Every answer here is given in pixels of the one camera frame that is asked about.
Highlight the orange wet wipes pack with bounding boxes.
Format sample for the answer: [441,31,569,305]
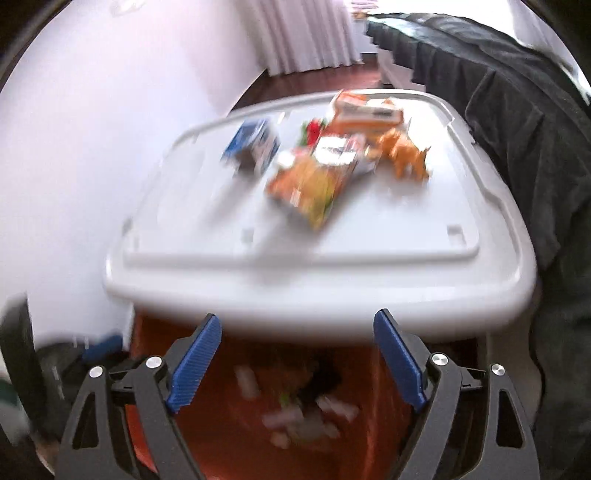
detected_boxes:
[328,89,406,134]

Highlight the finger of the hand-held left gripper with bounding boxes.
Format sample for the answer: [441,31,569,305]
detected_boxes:
[81,333,124,365]

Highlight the red green toy car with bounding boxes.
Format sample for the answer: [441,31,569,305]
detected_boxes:
[298,117,328,148]

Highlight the patterned white curtain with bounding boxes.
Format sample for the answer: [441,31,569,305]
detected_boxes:
[256,0,363,75]

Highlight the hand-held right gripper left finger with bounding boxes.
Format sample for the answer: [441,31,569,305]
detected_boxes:
[55,313,223,480]

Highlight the white bed frame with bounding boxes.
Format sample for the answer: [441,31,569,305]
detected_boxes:
[376,48,416,88]

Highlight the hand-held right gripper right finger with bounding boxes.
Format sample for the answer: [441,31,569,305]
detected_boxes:
[373,308,541,480]

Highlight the grey plastic storage box lid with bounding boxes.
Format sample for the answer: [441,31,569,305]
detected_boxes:
[104,90,539,347]

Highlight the orange juice pouch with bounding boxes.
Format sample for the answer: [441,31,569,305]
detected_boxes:
[265,154,354,230]

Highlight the blue white milk carton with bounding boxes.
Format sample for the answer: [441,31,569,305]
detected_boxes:
[221,117,282,176]

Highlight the orange toy dinosaur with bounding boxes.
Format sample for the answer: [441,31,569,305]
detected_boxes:
[372,128,432,182]

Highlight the orange trash bin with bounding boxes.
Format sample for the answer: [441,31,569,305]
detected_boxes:
[129,309,416,480]

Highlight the red white small carton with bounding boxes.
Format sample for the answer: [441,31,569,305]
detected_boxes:
[311,131,382,176]

